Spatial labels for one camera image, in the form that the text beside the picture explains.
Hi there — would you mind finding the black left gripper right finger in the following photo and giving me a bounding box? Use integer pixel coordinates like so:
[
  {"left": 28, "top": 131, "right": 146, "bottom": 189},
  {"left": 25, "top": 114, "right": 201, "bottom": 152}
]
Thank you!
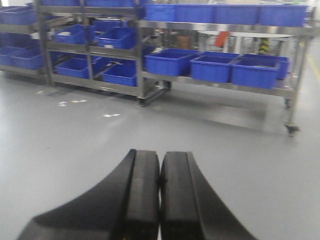
[{"left": 160, "top": 151, "right": 255, "bottom": 240}]

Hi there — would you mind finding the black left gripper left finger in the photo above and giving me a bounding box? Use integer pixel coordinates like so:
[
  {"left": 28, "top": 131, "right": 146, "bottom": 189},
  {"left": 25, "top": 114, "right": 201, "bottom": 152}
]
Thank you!
[{"left": 18, "top": 149, "right": 160, "bottom": 240}]

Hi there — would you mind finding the steel multi-tier shelf rack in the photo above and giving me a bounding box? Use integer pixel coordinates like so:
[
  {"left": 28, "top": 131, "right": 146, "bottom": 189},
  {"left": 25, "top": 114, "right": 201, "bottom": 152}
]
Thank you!
[{"left": 0, "top": 0, "right": 172, "bottom": 107}]

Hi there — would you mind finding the steel wheeled shelf cart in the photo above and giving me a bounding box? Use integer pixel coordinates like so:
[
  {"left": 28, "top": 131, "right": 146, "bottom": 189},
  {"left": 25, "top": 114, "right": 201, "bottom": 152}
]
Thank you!
[{"left": 136, "top": 4, "right": 320, "bottom": 137}]

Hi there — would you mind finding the blue bin rack bottom right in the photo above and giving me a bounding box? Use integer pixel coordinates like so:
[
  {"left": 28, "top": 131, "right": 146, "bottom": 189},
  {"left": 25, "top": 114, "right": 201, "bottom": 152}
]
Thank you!
[{"left": 102, "top": 60, "right": 137, "bottom": 87}]

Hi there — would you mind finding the blue bin rack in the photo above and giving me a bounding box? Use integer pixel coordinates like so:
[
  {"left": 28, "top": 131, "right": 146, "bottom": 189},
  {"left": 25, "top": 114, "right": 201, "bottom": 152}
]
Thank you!
[
  {"left": 95, "top": 27, "right": 137, "bottom": 50},
  {"left": 53, "top": 24, "right": 96, "bottom": 45},
  {"left": 55, "top": 57, "right": 90, "bottom": 79},
  {"left": 102, "top": 60, "right": 137, "bottom": 87}
]

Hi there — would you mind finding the blue bin lower cart middle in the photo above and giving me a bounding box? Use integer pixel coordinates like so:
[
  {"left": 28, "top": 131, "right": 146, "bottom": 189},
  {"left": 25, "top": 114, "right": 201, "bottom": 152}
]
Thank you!
[{"left": 190, "top": 52, "right": 240, "bottom": 83}]

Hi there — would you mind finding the blue bin cart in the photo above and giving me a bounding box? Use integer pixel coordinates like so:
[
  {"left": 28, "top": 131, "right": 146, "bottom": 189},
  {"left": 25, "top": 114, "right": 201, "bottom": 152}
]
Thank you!
[
  {"left": 230, "top": 54, "right": 290, "bottom": 89},
  {"left": 190, "top": 52, "right": 240, "bottom": 83},
  {"left": 145, "top": 48, "right": 201, "bottom": 77}
]

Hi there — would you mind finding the blue bin rack bottom left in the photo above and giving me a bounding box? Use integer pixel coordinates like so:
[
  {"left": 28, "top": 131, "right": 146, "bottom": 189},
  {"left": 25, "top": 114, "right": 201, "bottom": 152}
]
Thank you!
[{"left": 55, "top": 57, "right": 90, "bottom": 79}]

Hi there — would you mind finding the blue bin lower cart left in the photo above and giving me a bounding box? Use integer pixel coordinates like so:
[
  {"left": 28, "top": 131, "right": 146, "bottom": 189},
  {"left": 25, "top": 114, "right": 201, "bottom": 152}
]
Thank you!
[{"left": 145, "top": 48, "right": 201, "bottom": 77}]

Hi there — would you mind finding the blue bin lower cart right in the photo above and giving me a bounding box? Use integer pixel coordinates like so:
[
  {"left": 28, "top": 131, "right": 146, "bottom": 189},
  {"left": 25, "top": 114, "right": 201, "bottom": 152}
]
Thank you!
[{"left": 230, "top": 54, "right": 290, "bottom": 89}]

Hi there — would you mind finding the blue bin rack middle right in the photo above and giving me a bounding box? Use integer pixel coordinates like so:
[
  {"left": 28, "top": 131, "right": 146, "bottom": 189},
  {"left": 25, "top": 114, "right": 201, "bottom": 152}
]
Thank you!
[{"left": 95, "top": 27, "right": 137, "bottom": 50}]

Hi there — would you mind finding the blue bin rack middle left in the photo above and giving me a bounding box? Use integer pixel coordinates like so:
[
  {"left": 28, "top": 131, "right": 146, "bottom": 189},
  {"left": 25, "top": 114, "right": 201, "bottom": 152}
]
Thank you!
[{"left": 53, "top": 24, "right": 96, "bottom": 45}]

